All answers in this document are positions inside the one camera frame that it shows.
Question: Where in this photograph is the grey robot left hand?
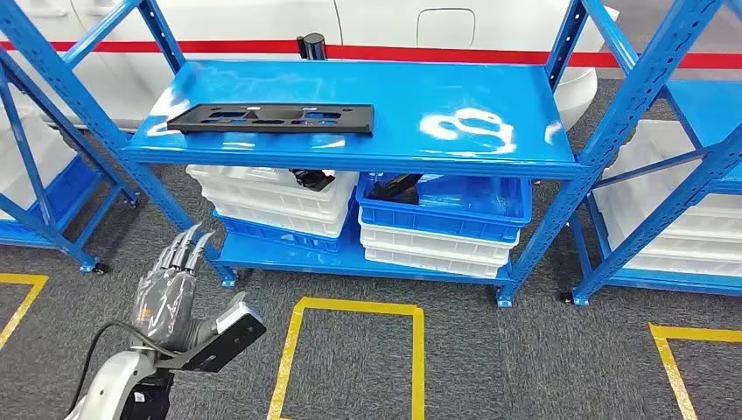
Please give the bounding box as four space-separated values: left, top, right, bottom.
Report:
130 222 221 353

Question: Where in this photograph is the large black plastic plate bracket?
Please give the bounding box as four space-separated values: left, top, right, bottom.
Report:
166 102 375 136

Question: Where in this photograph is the blue metal shelf rack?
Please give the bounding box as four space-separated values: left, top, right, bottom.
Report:
0 49 142 275
570 0 742 307
0 0 725 308

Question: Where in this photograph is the small black plastic part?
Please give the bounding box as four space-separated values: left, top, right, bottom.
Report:
367 173 424 205
290 169 336 193

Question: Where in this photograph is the white plastic bin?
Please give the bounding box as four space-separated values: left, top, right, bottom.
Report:
358 209 522 265
209 202 349 239
363 246 511 279
602 118 742 228
608 231 742 278
597 191 742 259
199 188 356 224
0 109 76 221
185 164 360 204

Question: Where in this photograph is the red barrier belt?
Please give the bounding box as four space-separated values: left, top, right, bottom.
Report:
0 38 742 71

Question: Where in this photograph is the white car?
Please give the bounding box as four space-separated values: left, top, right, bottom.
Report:
0 0 620 133

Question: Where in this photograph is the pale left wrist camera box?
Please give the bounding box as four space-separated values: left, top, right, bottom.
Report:
173 291 269 374

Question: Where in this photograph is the black stanchion post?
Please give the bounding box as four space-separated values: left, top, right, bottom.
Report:
297 32 327 61

